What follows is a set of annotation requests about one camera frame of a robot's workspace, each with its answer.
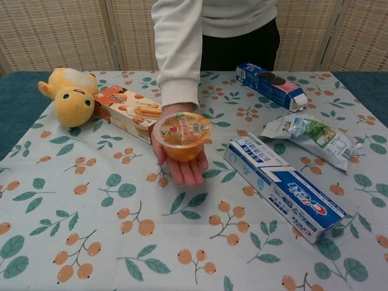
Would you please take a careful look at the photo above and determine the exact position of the person's right hand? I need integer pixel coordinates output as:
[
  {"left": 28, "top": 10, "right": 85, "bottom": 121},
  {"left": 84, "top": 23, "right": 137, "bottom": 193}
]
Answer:
[{"left": 151, "top": 102, "right": 210, "bottom": 187}]

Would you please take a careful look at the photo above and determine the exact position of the orange fruit jelly cup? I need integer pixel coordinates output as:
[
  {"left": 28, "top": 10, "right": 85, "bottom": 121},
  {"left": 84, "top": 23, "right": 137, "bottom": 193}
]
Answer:
[{"left": 152, "top": 111, "right": 214, "bottom": 165}]

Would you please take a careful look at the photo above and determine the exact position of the orange cream biscuit box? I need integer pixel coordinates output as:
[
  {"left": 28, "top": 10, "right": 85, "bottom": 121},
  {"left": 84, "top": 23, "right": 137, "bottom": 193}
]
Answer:
[{"left": 93, "top": 85, "right": 164, "bottom": 147}]

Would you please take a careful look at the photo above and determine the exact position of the orange fruit print tablecloth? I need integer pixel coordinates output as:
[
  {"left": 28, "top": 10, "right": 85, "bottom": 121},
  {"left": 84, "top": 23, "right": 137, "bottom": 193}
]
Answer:
[{"left": 0, "top": 70, "right": 388, "bottom": 291}]

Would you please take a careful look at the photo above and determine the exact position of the blue white toothpaste box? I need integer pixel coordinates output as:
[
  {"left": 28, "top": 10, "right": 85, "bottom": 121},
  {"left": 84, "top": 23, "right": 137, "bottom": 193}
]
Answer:
[{"left": 223, "top": 132, "right": 347, "bottom": 245}]

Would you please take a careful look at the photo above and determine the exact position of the blue sandwich cookie box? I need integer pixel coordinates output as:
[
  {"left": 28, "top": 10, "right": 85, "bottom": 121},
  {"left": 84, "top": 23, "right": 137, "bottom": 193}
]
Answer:
[{"left": 235, "top": 62, "right": 310, "bottom": 113}]

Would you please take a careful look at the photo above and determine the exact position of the person's right arm white sleeve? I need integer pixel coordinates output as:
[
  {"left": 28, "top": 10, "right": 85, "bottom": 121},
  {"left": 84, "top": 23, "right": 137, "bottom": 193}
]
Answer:
[{"left": 151, "top": 0, "right": 204, "bottom": 110}]

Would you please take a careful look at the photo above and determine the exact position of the white green snack bag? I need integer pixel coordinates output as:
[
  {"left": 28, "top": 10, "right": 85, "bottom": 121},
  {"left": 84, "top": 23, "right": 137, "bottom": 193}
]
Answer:
[{"left": 260, "top": 114, "right": 363, "bottom": 175}]

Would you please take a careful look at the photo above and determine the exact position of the yellow plush toy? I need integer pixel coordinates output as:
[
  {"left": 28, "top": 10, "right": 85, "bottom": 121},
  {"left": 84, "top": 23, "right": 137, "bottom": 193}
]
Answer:
[{"left": 37, "top": 67, "right": 99, "bottom": 132}]

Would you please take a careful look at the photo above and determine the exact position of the woven folding screen panel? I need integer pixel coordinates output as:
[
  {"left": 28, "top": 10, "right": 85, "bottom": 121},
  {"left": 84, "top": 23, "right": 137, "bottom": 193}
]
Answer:
[
  {"left": 273, "top": 0, "right": 340, "bottom": 72},
  {"left": 333, "top": 0, "right": 388, "bottom": 73},
  {"left": 108, "top": 0, "right": 162, "bottom": 72},
  {"left": 0, "top": 0, "right": 109, "bottom": 77}
]

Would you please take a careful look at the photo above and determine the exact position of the person torso white sweater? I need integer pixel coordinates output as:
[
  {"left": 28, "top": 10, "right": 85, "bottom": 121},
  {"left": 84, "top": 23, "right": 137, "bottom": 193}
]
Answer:
[{"left": 193, "top": 0, "right": 281, "bottom": 72}]

